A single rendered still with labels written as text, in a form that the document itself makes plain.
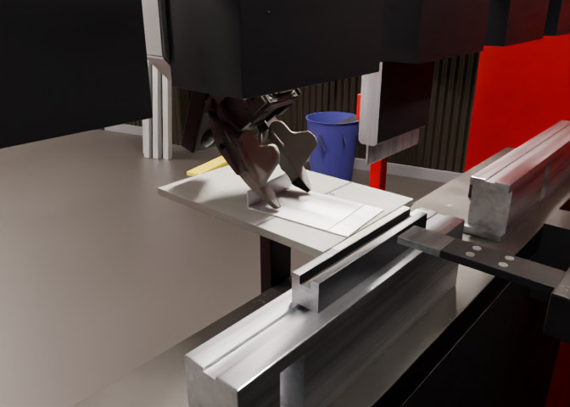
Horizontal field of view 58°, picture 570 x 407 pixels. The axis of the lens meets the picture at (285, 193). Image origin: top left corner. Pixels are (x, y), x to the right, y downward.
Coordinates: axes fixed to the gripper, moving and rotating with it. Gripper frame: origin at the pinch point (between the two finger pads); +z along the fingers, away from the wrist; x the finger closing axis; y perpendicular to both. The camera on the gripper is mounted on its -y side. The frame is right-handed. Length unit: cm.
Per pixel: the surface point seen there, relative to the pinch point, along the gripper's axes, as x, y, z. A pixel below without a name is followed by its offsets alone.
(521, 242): 32.4, 7.7, 24.1
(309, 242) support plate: -7.6, 5.7, 6.1
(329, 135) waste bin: 235, -142, -35
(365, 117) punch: -4.4, 16.6, -1.1
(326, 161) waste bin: 236, -155, -22
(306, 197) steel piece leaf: 2.1, 0.8, 1.7
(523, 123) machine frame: 86, 3, 12
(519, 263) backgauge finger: -0.9, 19.8, 17.3
